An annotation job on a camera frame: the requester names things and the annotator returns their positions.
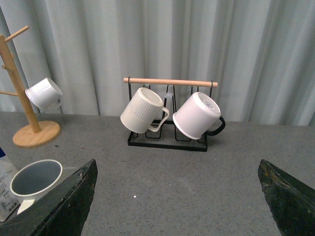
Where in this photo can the wooden mug tree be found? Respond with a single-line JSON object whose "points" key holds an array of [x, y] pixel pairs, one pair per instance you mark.
{"points": [[37, 132]]}

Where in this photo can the white mug black handle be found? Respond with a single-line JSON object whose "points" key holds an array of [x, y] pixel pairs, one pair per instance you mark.
{"points": [[199, 115]]}

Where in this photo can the cream ribbed mug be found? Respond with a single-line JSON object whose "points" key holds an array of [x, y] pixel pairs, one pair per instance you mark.
{"points": [[141, 111]]}

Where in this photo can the black wire mug rack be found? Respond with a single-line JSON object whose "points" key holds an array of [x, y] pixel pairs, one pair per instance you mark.
{"points": [[168, 136]]}

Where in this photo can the white mug grey inside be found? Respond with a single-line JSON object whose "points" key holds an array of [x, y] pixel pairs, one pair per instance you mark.
{"points": [[34, 181]]}

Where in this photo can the small white hanging mug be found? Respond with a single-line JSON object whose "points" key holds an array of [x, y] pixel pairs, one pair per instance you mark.
{"points": [[44, 93]]}

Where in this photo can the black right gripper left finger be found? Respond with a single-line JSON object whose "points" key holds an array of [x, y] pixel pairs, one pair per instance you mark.
{"points": [[61, 212]]}

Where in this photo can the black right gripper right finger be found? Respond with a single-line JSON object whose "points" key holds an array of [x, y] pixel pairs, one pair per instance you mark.
{"points": [[291, 202]]}

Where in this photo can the blue white milk carton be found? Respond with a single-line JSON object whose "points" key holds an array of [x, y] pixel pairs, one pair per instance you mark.
{"points": [[8, 201]]}

